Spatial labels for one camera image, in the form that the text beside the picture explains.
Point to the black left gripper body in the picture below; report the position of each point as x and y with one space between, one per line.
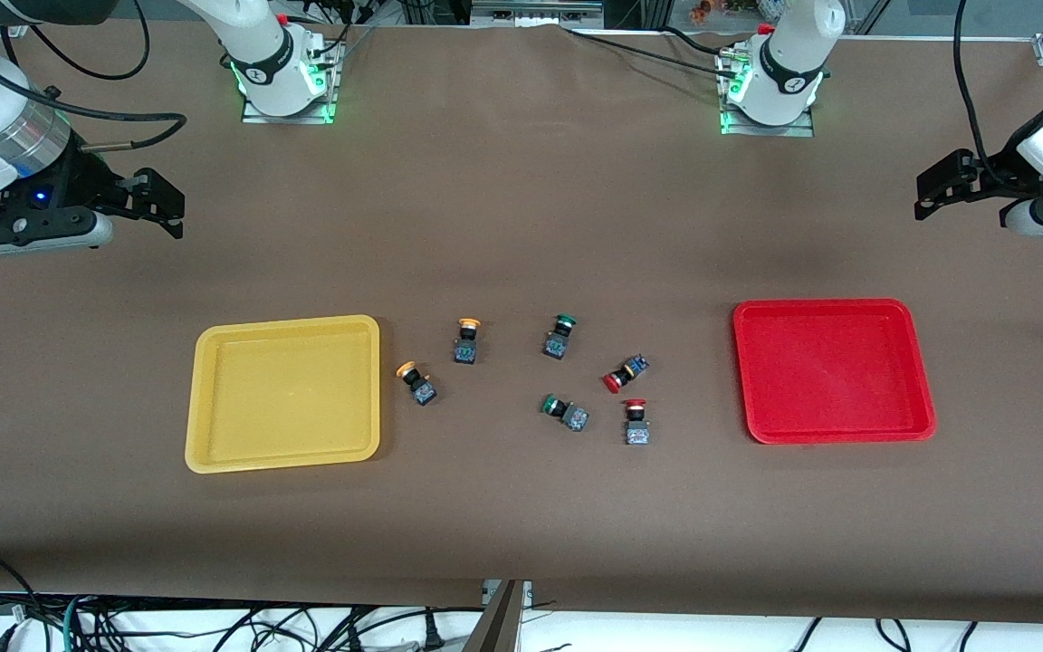
992 179

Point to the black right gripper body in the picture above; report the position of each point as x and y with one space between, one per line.
87 184

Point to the yellow push button switch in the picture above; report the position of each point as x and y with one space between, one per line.
422 389
465 349

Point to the red push button switch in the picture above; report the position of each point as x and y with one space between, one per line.
627 371
637 433

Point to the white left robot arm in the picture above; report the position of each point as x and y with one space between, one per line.
793 54

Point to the red plastic tray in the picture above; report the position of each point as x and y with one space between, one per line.
884 407

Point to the yellow plastic tray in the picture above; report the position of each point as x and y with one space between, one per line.
250 435

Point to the orange background clutter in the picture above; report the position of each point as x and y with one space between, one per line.
712 11

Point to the brown table cover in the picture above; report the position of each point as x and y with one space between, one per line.
521 507

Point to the black power plug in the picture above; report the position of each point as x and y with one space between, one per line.
434 634

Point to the dark table support beam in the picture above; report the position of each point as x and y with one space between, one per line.
494 625

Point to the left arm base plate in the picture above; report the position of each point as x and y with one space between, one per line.
775 130

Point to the aluminium frame with sockets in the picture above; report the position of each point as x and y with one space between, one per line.
535 11

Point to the green push button switch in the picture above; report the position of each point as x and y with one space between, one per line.
574 417
556 345

